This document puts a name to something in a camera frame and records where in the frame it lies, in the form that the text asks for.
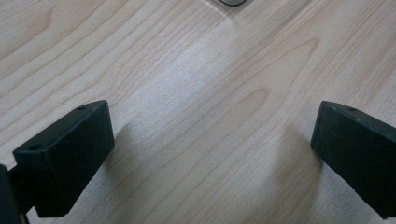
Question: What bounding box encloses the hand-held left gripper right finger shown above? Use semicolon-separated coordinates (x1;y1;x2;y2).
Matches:
310;100;396;220

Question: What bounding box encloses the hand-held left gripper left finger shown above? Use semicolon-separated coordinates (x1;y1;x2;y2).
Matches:
12;99;116;218

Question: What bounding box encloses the grey object with dark rim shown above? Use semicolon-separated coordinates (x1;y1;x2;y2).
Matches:
205;0;256;8

